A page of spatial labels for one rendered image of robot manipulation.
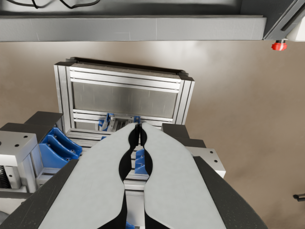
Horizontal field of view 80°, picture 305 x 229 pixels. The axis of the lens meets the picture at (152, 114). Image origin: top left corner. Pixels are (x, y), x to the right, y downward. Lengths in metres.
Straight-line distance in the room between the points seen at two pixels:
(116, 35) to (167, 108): 0.92
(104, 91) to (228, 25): 0.95
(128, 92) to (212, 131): 0.85
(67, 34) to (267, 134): 1.77
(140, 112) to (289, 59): 1.14
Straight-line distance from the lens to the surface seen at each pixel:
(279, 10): 0.41
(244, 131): 1.80
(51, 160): 0.63
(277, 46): 0.62
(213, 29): 0.39
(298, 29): 0.44
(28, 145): 0.56
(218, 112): 1.61
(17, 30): 0.44
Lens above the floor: 1.32
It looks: 62 degrees down
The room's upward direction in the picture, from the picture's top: 176 degrees clockwise
